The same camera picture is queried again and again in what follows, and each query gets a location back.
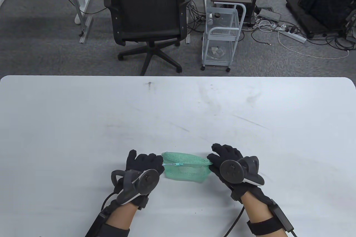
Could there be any black left wrist box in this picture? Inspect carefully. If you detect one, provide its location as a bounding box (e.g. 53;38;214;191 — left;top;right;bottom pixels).
85;212;110;237

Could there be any person's right hand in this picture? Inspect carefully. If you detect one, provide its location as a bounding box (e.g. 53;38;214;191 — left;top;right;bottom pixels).
207;143;276;207

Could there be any black left forearm strap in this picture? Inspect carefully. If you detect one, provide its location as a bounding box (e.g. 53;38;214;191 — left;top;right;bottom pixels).
96;224;130;237

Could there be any person's left forearm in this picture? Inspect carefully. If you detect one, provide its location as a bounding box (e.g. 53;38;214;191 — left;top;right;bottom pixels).
106;205;137;237

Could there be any crumpled clear plastic wrap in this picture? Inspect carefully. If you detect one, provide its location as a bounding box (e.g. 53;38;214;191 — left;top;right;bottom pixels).
210;47;228;59

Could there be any gray hand controller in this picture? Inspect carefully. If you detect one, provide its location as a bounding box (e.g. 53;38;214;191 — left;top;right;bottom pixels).
220;156;264;187
111;168;160;205

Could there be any person's left hand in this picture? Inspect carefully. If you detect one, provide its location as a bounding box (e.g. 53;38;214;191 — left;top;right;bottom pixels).
117;149;165;210

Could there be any person's right forearm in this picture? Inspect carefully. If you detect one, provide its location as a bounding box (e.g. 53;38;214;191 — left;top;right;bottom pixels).
241;191;278;237

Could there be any black equipment cart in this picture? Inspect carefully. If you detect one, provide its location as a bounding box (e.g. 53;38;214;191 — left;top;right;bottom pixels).
286;0;356;39

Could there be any black wrist box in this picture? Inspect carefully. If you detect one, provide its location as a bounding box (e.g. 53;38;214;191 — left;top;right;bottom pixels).
85;212;110;237
268;199;295;232

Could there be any black right wrist box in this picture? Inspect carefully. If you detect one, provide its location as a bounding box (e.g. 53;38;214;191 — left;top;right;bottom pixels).
268;199;295;232

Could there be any white rolling wire cart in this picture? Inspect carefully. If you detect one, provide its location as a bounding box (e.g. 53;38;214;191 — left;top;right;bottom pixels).
201;0;247;72

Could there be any black forearm strap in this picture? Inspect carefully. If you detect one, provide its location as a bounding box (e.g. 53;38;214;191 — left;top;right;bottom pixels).
96;224;130;237
247;218;287;235

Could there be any white floor cable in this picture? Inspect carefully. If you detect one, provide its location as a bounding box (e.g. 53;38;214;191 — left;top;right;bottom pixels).
278;30;350;59

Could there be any black mesh office chair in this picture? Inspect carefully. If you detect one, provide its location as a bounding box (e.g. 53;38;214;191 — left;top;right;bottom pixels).
103;0;192;76

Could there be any gray right hand controller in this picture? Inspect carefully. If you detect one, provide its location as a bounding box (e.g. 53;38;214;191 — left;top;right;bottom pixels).
220;156;264;187

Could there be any black glove cable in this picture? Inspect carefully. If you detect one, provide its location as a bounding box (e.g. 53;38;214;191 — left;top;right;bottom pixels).
222;205;245;237
100;191;118;215

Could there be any aluminium floor profile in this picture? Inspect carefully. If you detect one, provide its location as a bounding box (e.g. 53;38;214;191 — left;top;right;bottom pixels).
79;15;94;44

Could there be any black right glove cable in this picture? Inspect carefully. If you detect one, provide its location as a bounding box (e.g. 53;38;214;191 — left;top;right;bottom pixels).
222;205;245;237

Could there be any white power strip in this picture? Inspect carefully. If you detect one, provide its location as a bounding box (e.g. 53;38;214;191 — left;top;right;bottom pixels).
274;24;307;44

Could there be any black right forearm strap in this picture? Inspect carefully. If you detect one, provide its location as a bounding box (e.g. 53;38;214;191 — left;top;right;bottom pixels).
247;218;287;235

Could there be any gray left hand controller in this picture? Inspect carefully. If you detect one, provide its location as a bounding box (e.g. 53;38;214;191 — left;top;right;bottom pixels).
111;168;160;205

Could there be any gray adapter box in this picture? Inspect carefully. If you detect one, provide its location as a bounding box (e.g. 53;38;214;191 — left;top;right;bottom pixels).
258;9;281;22

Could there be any black left glove cable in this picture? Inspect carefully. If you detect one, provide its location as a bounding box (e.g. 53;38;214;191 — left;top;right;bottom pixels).
100;191;118;215

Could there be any aluminium post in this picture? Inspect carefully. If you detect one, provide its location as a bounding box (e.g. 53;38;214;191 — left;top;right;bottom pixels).
186;0;194;44

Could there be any green mesh toiletry bag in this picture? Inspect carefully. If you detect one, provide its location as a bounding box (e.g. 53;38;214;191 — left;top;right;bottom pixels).
161;151;213;183

